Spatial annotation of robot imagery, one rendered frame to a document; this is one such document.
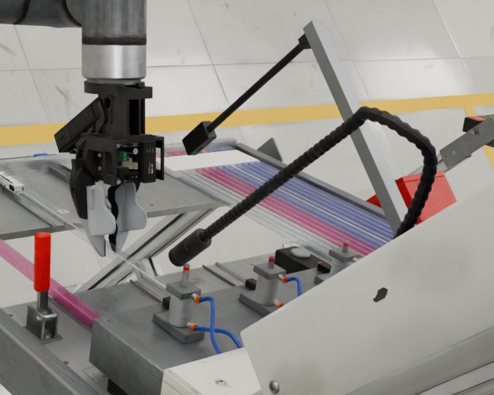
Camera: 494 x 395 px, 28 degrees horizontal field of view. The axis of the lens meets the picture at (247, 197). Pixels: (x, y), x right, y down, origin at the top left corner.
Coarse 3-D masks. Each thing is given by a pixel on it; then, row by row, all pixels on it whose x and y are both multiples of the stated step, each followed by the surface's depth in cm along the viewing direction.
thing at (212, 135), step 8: (200, 128) 110; (192, 136) 111; (200, 136) 110; (208, 136) 109; (216, 136) 110; (184, 144) 112; (192, 144) 111; (200, 144) 110; (208, 144) 111; (192, 152) 112
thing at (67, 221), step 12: (24, 192) 133; (36, 204) 131; (48, 204) 130; (60, 216) 127; (72, 228) 125; (84, 240) 123; (108, 252) 119; (120, 252) 118; (120, 264) 117; (132, 264) 116; (144, 276) 114; (156, 276) 113; (156, 288) 112
